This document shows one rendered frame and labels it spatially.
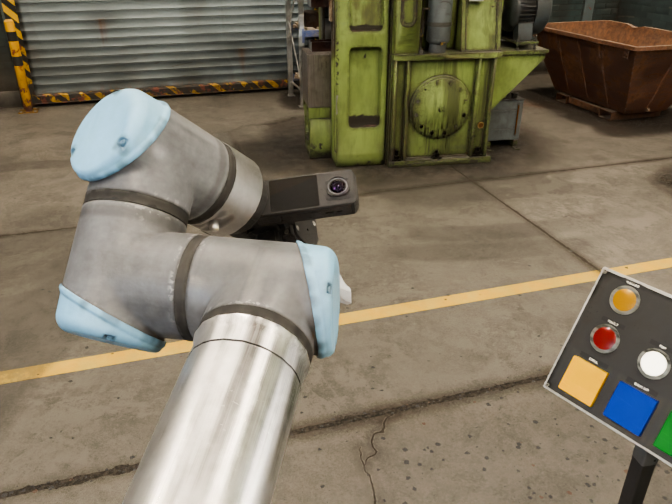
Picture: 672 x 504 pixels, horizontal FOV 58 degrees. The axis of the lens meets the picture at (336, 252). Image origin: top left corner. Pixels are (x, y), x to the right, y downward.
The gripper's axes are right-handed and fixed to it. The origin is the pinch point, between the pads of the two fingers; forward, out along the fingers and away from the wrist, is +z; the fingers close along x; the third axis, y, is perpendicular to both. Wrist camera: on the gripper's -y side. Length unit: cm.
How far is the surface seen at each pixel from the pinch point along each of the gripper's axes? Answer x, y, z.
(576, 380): 12, -12, 66
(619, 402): 18, -18, 65
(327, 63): -329, 145, 294
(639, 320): 4, -27, 64
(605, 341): 6, -20, 65
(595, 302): -2, -20, 65
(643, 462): 28, -17, 85
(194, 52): -529, 359, 366
